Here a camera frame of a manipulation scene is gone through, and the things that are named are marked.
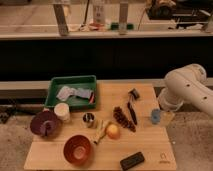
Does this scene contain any yellow banana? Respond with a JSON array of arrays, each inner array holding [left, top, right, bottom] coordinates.
[[93, 120, 110, 145]]

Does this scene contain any black dish brush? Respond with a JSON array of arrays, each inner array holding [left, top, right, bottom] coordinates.
[[127, 88, 140, 124]]

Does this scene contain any red marker pen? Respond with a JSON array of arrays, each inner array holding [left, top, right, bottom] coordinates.
[[89, 93, 95, 103]]

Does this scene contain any yellow red apple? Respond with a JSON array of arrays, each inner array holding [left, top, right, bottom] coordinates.
[[106, 124, 120, 139]]

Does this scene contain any white bottle on shelf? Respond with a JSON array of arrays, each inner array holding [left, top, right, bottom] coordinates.
[[93, 0, 105, 25]]

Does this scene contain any dark purple grape bunch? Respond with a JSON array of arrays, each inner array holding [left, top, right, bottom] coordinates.
[[113, 107, 136, 132]]

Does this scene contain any black rectangular remote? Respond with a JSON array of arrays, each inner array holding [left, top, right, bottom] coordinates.
[[120, 152, 145, 171]]

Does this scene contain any purple plastic bowl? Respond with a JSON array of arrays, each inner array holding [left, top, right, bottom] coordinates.
[[30, 111, 60, 137]]

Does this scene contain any blue plastic cup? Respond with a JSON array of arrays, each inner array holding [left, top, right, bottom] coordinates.
[[151, 109, 161, 124]]

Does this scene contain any white paper cup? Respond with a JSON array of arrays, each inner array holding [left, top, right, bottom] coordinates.
[[54, 103, 70, 122]]

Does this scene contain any grey metal post left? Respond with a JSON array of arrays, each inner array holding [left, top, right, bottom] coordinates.
[[53, 0, 69, 36]]

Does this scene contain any green plastic tray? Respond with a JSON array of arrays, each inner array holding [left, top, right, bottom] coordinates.
[[45, 75, 97, 109]]

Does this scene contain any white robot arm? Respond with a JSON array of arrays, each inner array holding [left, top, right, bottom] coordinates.
[[158, 64, 213, 117]]

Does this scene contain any green object on shelf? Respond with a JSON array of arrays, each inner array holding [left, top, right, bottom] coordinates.
[[110, 22, 134, 30]]

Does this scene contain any black device on shelf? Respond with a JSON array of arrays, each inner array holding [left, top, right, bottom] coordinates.
[[146, 0, 213, 20]]

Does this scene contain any grey blue cloth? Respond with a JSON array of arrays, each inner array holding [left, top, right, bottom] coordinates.
[[57, 86, 93, 101]]

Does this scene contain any grey metal post right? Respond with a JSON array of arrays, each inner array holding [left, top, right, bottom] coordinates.
[[119, 1, 128, 35]]

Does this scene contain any grey metal post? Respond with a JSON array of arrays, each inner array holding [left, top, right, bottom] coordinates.
[[119, 1, 128, 35], [53, 0, 69, 36]]

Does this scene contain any brown wooden bowl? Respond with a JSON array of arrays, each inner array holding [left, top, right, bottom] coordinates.
[[63, 135, 92, 166]]

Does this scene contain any small metal cup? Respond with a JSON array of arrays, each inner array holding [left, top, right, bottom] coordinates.
[[83, 113, 95, 128]]

